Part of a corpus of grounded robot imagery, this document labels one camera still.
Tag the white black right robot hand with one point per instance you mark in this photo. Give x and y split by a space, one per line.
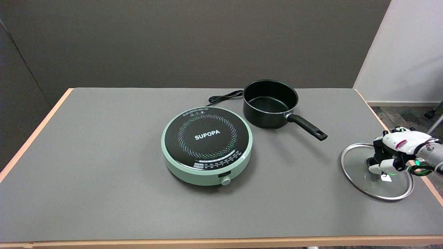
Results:
398 143

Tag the glass pot lid black knob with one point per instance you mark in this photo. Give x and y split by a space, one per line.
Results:
356 166

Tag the metal stand leg with caster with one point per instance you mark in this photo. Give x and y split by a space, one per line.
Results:
434 117

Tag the green round induction cooker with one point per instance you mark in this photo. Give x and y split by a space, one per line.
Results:
207 148

